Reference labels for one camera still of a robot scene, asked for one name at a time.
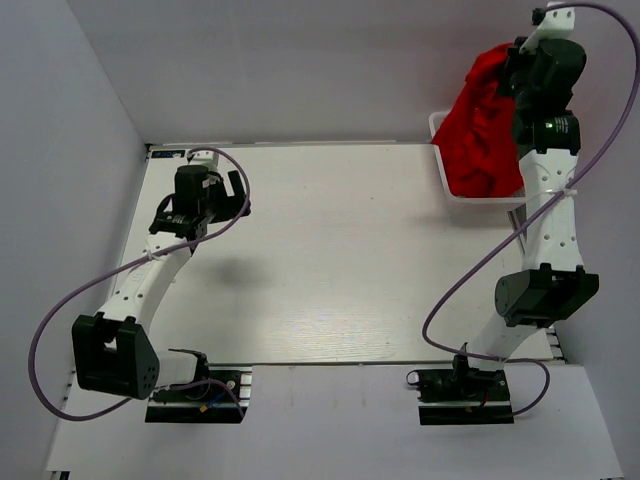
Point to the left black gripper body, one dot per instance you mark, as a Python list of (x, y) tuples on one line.
[(217, 191)]

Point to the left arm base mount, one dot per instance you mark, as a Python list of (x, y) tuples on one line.
[(205, 404)]

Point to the red t shirt pile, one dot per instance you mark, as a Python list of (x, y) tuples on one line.
[(475, 165)]

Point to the blue table label sticker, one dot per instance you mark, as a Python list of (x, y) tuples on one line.
[(166, 154)]

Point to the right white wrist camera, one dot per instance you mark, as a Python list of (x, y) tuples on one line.
[(555, 21)]

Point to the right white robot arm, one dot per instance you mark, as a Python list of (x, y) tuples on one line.
[(552, 283)]

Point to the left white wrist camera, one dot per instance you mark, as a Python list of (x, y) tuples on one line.
[(208, 159)]

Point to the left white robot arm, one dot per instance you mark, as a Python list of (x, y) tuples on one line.
[(112, 349)]

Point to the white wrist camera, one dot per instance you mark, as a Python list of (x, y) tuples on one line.
[(208, 159), (555, 21)]

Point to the white plastic basket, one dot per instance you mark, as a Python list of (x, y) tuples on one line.
[(460, 190)]

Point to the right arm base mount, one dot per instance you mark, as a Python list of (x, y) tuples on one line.
[(446, 398)]

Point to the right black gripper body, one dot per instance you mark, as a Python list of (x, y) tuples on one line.
[(518, 66)]

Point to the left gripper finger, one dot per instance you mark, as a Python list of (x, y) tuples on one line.
[(238, 192), (221, 211)]

